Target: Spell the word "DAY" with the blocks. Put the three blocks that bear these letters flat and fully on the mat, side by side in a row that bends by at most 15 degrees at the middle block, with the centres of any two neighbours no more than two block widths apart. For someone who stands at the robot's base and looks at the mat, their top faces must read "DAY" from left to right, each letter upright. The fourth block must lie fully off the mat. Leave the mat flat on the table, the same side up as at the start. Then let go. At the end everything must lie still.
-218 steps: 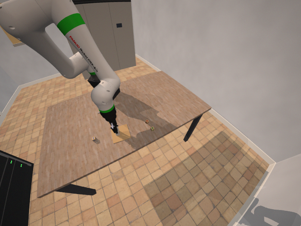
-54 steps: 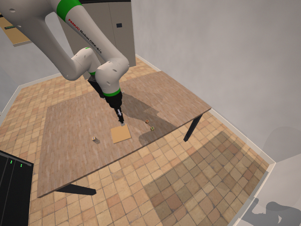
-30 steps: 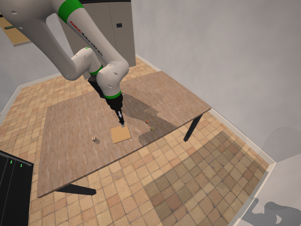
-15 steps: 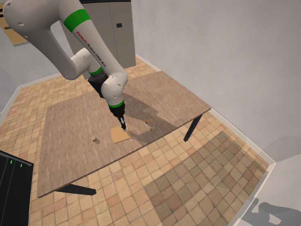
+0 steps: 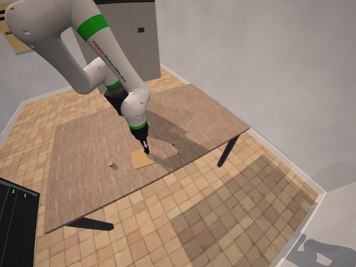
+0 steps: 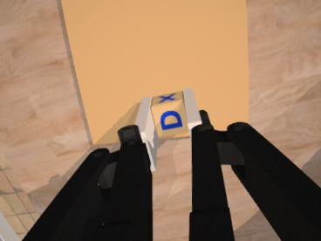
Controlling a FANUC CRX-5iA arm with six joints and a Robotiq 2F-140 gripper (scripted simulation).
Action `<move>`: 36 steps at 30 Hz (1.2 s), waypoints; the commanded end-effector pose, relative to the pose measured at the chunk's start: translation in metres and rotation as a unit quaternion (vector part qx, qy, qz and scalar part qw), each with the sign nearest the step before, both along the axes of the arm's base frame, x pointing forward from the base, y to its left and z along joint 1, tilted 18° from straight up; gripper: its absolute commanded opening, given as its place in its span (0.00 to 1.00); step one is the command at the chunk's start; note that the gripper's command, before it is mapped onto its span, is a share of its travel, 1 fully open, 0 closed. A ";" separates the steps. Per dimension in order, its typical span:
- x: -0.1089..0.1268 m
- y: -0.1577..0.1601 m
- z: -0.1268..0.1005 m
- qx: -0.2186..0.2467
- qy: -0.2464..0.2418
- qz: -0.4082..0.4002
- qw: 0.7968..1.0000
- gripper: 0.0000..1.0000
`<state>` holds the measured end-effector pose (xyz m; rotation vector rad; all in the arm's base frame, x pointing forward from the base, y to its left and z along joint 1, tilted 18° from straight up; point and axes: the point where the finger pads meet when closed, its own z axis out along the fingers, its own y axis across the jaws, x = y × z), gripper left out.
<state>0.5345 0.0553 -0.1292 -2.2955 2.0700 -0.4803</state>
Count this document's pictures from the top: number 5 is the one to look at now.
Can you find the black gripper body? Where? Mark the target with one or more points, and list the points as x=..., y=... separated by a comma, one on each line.
x=142, y=138

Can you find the orange flat mat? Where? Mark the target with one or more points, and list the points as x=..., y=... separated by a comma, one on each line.
x=140, y=159

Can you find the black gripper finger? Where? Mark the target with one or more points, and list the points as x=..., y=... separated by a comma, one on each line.
x=146, y=148

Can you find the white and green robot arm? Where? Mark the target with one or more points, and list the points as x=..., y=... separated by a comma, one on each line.
x=39, y=24

